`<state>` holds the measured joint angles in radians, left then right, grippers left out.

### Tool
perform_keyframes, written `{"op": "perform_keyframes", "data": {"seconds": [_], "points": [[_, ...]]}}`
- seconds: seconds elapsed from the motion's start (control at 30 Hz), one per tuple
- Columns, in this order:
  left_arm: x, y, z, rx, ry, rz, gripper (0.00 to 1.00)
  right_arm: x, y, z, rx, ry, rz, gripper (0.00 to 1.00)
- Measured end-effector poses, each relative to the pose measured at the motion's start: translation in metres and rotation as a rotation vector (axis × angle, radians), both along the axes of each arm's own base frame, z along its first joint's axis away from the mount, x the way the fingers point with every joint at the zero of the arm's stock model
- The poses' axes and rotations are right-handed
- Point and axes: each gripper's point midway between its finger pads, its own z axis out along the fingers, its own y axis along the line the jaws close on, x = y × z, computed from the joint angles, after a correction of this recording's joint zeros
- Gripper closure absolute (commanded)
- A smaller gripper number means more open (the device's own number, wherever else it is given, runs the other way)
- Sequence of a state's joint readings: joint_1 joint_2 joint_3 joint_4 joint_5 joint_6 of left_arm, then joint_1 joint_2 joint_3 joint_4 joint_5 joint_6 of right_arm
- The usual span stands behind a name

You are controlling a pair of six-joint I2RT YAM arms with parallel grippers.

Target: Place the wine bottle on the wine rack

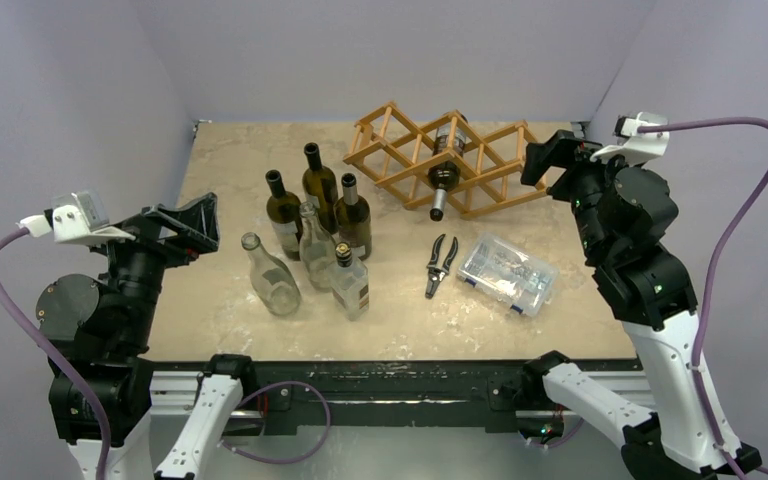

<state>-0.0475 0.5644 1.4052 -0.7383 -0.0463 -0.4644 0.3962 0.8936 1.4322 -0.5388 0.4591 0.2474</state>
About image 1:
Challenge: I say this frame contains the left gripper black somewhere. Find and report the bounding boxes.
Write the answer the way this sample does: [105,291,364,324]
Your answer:
[88,188,217,346]

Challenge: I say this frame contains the dark green bottle silver neck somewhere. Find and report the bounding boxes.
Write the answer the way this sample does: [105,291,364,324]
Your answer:
[334,173,372,260]

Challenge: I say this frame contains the square clear whisky bottle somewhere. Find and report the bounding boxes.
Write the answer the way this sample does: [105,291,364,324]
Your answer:
[328,242,370,321]

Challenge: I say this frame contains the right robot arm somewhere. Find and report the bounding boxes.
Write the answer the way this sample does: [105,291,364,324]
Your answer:
[521,130,762,479]

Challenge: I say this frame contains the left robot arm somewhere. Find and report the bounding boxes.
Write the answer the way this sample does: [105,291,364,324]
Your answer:
[37,191,258,479]

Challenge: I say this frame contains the wooden wine rack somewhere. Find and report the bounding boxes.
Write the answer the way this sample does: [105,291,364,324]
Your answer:
[343,102,548,220]

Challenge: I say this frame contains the clear glass bottle front-left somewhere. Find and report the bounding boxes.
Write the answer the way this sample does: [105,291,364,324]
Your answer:
[241,232,301,317]

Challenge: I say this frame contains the dark green bottle left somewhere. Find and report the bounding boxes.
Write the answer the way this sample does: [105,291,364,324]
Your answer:
[265,169,303,261]

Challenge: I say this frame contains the dark bottle in rack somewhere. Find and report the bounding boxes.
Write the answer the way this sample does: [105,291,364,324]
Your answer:
[427,111,469,223]

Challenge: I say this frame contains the clear glass bottle tall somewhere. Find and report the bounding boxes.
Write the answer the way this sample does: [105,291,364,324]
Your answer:
[299,202,336,291]

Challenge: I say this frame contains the dark green bottle back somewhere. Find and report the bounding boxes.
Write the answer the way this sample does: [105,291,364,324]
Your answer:
[302,142,338,235]

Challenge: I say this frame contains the clear plastic parts box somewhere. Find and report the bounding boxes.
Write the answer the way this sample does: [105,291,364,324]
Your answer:
[457,232,559,317]

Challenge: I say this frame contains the black grey pliers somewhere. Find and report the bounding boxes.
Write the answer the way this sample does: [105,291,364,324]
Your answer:
[425,234,459,299]

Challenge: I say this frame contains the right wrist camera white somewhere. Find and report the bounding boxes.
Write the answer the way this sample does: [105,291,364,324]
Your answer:
[590,112,670,166]

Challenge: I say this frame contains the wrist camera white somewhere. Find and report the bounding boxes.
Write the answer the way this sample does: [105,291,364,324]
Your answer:
[17,190,136,247]
[590,112,670,166]

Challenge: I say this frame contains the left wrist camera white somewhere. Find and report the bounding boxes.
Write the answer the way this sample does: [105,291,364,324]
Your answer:
[17,190,136,247]

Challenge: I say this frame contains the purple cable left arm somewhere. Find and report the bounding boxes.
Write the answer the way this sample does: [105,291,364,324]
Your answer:
[0,227,112,480]

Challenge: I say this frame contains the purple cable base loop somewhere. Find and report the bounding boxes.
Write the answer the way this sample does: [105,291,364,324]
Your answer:
[220,380,332,465]

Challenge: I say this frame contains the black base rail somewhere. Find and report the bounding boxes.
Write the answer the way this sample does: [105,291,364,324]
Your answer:
[226,360,556,435]

